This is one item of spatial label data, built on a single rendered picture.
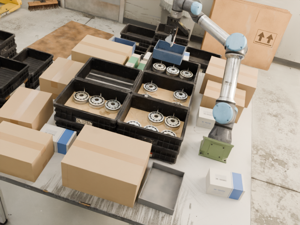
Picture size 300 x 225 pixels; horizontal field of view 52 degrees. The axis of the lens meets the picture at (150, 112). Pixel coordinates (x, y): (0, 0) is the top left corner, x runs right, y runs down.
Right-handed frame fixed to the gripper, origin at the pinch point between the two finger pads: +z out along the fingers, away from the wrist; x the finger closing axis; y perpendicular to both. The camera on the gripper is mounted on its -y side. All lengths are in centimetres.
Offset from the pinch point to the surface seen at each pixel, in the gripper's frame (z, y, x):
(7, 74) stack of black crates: 64, 134, 7
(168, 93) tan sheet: 30.5, -7.6, 13.7
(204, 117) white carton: 35, -37, 22
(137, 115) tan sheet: 34, 5, 47
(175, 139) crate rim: 26, -23, 68
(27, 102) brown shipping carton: 33, 70, 70
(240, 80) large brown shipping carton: 20, -56, -20
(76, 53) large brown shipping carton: 25, 70, 7
